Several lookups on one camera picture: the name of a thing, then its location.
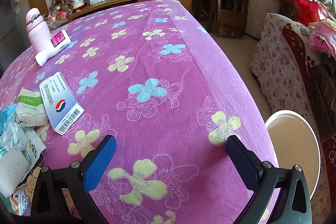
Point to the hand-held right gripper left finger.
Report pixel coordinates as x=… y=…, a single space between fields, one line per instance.
x=99 y=161

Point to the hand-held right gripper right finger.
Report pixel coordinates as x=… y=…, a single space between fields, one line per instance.
x=241 y=161

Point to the white and pink bin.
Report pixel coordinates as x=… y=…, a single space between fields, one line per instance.
x=288 y=140

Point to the white and blue box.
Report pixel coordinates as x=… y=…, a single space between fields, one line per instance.
x=60 y=106

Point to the white tissue pack green label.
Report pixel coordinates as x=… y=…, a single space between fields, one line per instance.
x=30 y=108

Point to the clear plastic wrapper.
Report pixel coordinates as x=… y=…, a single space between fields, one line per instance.
x=11 y=134

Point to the blue wrapper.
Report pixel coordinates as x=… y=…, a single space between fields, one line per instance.
x=6 y=113

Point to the purple floral tablecloth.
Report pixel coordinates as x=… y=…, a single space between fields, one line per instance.
x=162 y=113

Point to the sofa with floral cover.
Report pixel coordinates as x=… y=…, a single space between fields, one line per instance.
x=275 y=69

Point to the dark brown jacket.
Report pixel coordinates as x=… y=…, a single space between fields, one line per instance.
x=325 y=87

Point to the white bottle with pink label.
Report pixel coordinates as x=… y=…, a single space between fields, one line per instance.
x=50 y=52

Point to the pink water bottle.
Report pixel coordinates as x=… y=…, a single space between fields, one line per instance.
x=36 y=32

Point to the pink printed blanket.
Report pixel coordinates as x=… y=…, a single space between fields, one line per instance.
x=323 y=37

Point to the clear bag with red items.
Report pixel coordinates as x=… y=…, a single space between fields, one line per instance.
x=63 y=11

